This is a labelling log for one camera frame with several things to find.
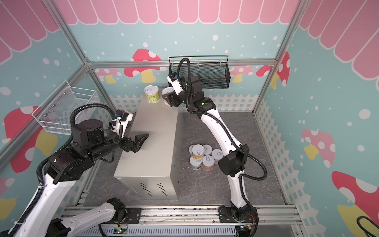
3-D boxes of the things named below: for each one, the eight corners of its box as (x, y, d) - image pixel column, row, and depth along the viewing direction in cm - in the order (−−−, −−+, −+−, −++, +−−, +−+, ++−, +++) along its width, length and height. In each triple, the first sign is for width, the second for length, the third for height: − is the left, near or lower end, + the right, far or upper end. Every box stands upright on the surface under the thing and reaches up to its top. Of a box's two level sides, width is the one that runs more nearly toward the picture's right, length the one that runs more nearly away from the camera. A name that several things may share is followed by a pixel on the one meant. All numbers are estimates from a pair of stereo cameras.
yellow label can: (192, 164, 94) (192, 155, 85) (192, 153, 99) (192, 144, 89) (203, 164, 94) (204, 155, 85) (203, 153, 99) (204, 144, 89)
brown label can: (202, 170, 92) (202, 166, 87) (201, 159, 97) (202, 155, 92) (213, 170, 92) (214, 166, 87) (212, 159, 97) (213, 155, 92)
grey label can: (187, 168, 93) (187, 163, 88) (190, 160, 96) (190, 155, 91) (199, 172, 91) (199, 167, 86) (202, 164, 95) (202, 159, 89)
